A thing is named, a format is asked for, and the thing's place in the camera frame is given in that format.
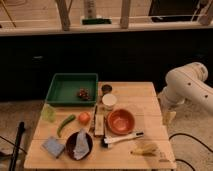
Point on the yellow banana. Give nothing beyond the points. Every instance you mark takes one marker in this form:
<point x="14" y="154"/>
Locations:
<point x="145" y="149"/>

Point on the small dark round tin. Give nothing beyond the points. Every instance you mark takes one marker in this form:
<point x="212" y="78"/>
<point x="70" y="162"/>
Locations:
<point x="106" y="88"/>

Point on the blue sponge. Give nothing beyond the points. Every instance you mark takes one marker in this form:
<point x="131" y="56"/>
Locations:
<point x="53" y="146"/>

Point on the wooden table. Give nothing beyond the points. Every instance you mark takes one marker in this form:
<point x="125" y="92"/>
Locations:
<point x="137" y="97"/>

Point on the white paper cup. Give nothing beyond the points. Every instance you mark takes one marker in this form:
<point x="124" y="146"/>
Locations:
<point x="109" y="101"/>

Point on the green base white post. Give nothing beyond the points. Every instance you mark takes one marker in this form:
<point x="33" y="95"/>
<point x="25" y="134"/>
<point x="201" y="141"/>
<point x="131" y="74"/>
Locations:
<point x="90" y="15"/>

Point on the dark brown plate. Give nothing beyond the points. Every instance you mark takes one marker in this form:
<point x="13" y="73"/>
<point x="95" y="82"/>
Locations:
<point x="71" y="143"/>

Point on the brown pine cone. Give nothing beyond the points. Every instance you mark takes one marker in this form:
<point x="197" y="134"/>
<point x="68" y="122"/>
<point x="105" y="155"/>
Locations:
<point x="83" y="94"/>

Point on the green pepper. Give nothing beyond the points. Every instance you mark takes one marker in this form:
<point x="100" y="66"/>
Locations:
<point x="64" y="123"/>

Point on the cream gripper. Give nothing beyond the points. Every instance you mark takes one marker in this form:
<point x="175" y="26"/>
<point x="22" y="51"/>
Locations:
<point x="168" y="115"/>

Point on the dark knife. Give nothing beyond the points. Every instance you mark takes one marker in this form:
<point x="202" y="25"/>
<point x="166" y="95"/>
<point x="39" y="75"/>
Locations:
<point x="92" y="126"/>

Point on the green plastic tray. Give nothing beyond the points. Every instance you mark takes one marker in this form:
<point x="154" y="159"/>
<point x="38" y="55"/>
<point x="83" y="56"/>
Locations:
<point x="65" y="86"/>

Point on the wooden block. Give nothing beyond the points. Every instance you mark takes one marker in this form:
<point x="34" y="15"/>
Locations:
<point x="99" y="125"/>

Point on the orange tomato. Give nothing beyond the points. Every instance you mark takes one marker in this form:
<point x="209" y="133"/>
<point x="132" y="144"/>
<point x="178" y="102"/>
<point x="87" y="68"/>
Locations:
<point x="84" y="118"/>

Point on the orange terracotta bowl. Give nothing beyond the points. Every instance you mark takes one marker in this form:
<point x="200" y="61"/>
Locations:
<point x="120" y="122"/>

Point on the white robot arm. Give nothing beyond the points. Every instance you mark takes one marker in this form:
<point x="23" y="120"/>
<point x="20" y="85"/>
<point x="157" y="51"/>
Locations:
<point x="185" y="82"/>

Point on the crumpled white cloth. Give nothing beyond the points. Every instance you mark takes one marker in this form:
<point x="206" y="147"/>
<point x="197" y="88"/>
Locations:
<point x="81" y="147"/>

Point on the black pole stand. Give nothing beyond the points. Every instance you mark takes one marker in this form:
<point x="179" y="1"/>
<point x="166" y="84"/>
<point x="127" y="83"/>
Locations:
<point x="21" y="129"/>

